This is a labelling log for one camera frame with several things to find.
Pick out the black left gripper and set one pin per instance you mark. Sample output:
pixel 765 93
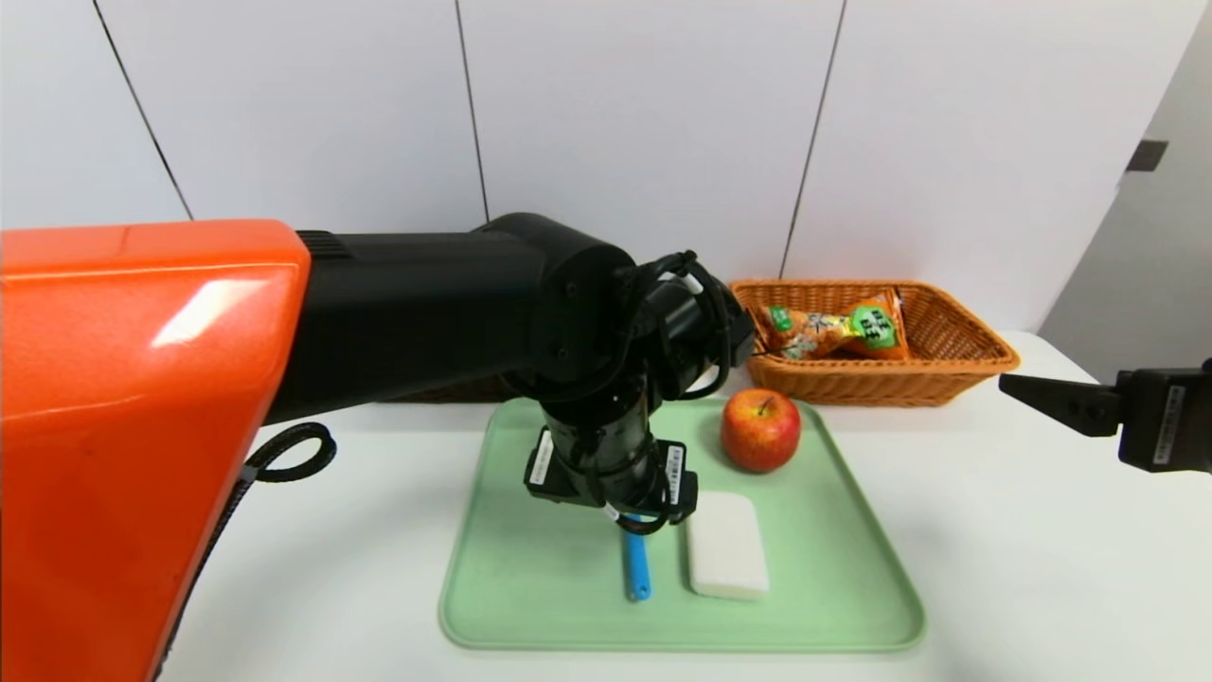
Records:
pixel 674 471

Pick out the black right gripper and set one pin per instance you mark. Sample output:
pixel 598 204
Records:
pixel 1163 417

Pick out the white soap bar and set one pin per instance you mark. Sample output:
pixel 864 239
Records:
pixel 726 549

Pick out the orange snack bag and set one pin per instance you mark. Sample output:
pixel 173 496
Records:
pixel 833 332

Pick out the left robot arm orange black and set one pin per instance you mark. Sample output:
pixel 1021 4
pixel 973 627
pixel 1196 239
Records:
pixel 417 303

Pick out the orange wicker basket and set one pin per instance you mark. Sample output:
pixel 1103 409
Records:
pixel 852 384

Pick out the dark brown wicker basket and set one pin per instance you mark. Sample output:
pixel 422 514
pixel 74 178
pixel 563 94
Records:
pixel 454 390

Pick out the red apple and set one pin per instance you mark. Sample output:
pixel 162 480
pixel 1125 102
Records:
pixel 760 434

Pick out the green plastic tray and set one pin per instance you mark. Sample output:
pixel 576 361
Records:
pixel 568 606

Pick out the black wall bracket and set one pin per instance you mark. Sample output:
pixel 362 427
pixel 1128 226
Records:
pixel 1146 156

